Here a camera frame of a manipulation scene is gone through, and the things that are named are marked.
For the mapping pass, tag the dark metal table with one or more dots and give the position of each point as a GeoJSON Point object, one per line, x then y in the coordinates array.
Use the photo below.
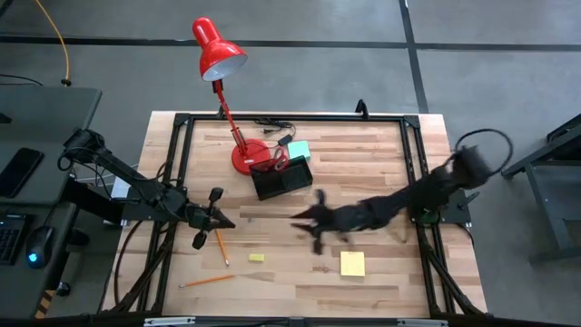
{"type": "Point", "coordinates": [567, 134]}

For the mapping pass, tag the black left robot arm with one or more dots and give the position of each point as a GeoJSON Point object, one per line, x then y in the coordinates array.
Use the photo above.
{"type": "Point", "coordinates": [159, 200]}

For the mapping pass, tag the large yellow sticky note pad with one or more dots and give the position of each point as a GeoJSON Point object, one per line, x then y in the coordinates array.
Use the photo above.
{"type": "Point", "coordinates": [352, 263]}

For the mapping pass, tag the black mesh desk organizer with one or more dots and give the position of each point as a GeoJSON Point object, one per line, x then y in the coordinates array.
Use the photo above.
{"type": "Point", "coordinates": [290, 181]}

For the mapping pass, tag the black smartphone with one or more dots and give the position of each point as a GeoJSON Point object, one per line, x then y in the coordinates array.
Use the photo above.
{"type": "Point", "coordinates": [20, 172]}

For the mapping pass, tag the small white box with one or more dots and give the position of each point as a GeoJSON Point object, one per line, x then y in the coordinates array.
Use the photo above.
{"type": "Point", "coordinates": [121, 188]}

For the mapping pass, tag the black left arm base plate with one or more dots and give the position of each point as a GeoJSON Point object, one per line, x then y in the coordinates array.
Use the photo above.
{"type": "Point", "coordinates": [140, 213]}

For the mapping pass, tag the black computer mouse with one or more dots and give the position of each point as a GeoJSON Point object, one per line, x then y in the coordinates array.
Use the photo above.
{"type": "Point", "coordinates": [40, 247]}

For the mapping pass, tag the dark grey desk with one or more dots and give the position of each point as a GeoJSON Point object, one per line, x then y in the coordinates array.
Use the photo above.
{"type": "Point", "coordinates": [45, 118]}

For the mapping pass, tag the small yellow-green sticky pad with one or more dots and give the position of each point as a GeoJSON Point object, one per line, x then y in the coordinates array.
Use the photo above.
{"type": "Point", "coordinates": [256, 257]}

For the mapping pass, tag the orange pencil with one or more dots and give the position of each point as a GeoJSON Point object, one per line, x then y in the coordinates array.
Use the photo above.
{"type": "Point", "coordinates": [206, 283]}
{"type": "Point", "coordinates": [222, 247]}

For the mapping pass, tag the red desk lamp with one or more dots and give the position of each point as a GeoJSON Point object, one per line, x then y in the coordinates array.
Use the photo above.
{"type": "Point", "coordinates": [218, 50]}

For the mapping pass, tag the black keyboard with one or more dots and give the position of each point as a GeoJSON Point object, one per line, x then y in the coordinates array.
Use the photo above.
{"type": "Point", "coordinates": [9, 236]}

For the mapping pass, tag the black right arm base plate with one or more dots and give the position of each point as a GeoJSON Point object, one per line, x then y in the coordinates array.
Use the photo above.
{"type": "Point", "coordinates": [456, 213]}

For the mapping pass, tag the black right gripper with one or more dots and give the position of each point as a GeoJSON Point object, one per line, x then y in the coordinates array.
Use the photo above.
{"type": "Point", "coordinates": [338, 218]}

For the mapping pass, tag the black round knob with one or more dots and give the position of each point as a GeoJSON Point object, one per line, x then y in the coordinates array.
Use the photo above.
{"type": "Point", "coordinates": [63, 288]}

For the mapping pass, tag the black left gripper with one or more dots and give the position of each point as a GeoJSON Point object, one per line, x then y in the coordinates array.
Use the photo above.
{"type": "Point", "coordinates": [199, 218]}

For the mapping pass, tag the silver metal bracket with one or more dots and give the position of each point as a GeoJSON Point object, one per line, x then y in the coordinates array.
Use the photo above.
{"type": "Point", "coordinates": [168, 321]}
{"type": "Point", "coordinates": [422, 323]}

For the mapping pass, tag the teal sticky note pad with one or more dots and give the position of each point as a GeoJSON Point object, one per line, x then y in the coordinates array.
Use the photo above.
{"type": "Point", "coordinates": [299, 149]}

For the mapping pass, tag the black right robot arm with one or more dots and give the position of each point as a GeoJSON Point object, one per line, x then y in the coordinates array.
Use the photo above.
{"type": "Point", "coordinates": [422, 195]}

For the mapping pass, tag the black aluminium table frame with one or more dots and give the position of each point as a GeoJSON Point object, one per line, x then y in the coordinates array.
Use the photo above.
{"type": "Point", "coordinates": [295, 117]}

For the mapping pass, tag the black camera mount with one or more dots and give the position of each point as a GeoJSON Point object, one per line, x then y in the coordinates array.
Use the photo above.
{"type": "Point", "coordinates": [361, 109]}

